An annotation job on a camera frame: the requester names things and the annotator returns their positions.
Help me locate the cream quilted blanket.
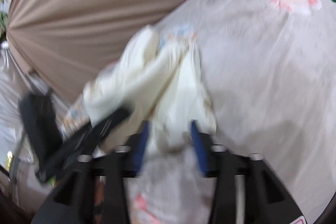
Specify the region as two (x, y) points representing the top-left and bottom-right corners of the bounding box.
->
(61, 25), (217, 159)

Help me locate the grey floral bed cover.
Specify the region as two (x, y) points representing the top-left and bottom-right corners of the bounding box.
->
(123, 0), (336, 224)

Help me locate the beige fabric sheet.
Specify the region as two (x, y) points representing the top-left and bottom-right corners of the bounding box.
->
(6, 0), (185, 102)

